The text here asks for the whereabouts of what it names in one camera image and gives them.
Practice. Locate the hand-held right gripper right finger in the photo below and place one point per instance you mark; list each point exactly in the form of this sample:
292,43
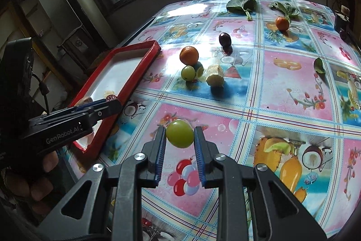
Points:
198,159

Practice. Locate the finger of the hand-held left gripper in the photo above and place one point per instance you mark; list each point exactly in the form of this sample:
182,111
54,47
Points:
108,110
87,105

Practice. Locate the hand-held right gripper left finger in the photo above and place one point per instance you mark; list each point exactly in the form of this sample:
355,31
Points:
160,156

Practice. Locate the dried red date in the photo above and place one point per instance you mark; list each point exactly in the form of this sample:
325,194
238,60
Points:
110,97

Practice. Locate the green grape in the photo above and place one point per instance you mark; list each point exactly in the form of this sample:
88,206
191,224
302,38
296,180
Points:
179,133
187,73

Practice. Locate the red rimmed white tray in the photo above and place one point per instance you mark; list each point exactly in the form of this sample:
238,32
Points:
112,74

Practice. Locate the orange tangerine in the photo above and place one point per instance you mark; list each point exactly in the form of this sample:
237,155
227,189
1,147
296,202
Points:
189,55
282,23

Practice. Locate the dark purple plum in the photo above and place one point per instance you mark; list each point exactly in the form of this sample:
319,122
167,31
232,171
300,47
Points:
224,39

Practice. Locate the person's left hand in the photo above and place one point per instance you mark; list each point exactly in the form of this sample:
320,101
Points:
39,187

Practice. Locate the wooden chair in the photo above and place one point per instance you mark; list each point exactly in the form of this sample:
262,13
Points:
74,40

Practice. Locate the standing air conditioner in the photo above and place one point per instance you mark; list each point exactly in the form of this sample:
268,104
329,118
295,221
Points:
76,3

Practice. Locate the small green leaf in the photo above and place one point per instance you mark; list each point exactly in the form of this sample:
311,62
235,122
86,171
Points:
319,65

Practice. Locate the large dark green leaf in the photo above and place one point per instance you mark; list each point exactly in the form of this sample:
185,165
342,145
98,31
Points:
241,3

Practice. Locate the green leaf sprig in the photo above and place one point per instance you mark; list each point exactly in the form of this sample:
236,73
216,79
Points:
284,9

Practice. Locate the black box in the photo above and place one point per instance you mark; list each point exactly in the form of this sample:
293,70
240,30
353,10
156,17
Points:
341,21

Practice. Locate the small white device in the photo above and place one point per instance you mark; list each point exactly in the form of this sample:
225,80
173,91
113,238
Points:
345,9

